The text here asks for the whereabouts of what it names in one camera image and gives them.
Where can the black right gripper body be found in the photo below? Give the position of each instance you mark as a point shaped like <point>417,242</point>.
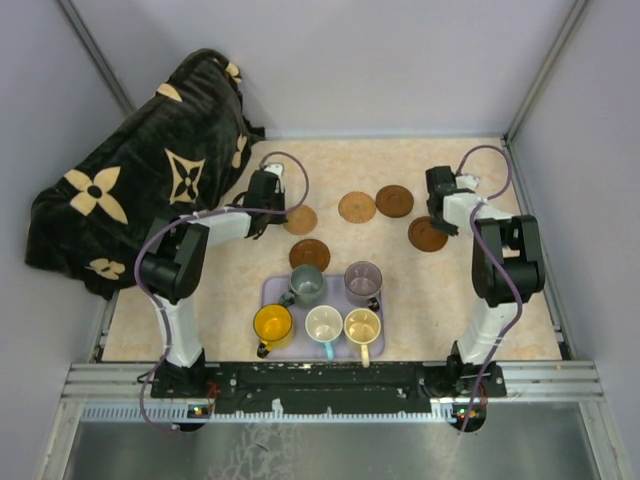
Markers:
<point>436,218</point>

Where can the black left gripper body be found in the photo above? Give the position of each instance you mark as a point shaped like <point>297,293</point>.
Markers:
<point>277,203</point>

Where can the dark wooden coaster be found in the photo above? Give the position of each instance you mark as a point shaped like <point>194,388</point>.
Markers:
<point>310,252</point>
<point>424,236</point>
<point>394,201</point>

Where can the light woven rattan coaster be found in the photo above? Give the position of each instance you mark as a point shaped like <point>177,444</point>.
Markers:
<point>301,221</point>

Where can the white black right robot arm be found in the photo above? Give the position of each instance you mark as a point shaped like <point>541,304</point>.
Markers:
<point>507,270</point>

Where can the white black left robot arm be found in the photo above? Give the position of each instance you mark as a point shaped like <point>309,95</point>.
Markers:
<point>172,267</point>

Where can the black floral blanket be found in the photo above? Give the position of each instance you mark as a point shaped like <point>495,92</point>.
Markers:
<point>181,152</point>

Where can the purple ceramic mug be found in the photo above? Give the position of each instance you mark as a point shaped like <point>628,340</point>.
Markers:
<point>363,282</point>

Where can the grey ceramic mug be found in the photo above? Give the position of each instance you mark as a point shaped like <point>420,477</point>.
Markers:
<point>306,288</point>

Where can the cream ceramic mug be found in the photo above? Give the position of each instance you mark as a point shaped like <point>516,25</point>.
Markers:
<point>362,327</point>

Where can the yellow ceramic mug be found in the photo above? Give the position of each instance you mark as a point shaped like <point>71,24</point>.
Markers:
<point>274,325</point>

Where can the lavender plastic tray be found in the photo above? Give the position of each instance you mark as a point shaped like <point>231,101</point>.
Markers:
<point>302,346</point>

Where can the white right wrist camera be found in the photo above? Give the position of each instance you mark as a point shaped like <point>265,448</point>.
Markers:
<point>467,182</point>

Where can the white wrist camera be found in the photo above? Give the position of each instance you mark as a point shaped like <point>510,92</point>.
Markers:
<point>467,182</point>
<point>276,169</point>

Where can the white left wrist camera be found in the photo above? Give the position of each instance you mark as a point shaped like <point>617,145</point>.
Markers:
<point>276,169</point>

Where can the white mug blue handle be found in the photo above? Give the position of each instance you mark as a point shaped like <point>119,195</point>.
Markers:
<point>324,325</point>

